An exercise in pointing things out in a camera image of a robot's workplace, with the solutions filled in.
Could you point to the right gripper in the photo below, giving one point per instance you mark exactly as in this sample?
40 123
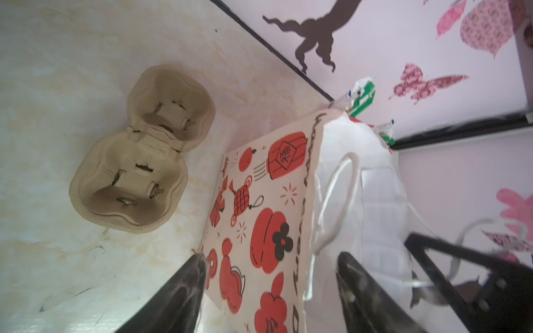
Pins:
501 303

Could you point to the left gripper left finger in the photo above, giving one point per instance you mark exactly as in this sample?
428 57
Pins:
177 305

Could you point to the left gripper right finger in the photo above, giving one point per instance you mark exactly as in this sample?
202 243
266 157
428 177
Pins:
366 305

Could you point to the red white paper gift bag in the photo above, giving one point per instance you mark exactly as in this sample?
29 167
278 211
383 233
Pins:
286 204

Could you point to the brown cardboard cup carrier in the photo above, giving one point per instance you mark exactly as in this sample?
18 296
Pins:
134 179

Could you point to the pink cup of straws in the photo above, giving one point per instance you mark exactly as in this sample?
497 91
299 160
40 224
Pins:
357 100

